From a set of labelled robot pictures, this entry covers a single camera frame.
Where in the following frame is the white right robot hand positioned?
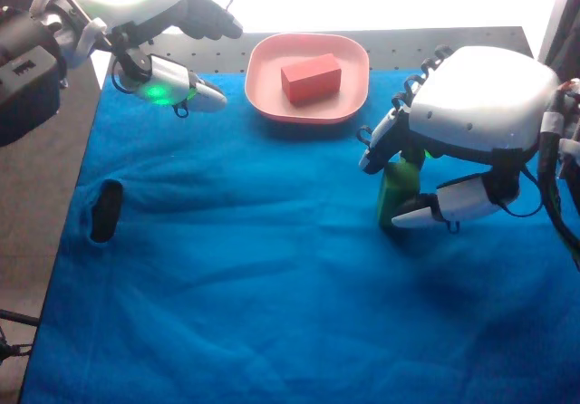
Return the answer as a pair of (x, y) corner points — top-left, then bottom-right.
(356, 44), (563, 234)

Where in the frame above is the pink square plate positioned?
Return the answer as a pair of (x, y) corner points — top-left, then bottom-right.
(244, 32), (371, 126)

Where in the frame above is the blue cloth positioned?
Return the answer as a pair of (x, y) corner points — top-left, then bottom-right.
(20, 72), (580, 404)

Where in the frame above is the green rectangular block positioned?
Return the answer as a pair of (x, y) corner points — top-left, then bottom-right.
(376, 149), (427, 229)

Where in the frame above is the red block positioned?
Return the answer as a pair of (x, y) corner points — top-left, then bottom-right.
(280, 53), (342, 105)

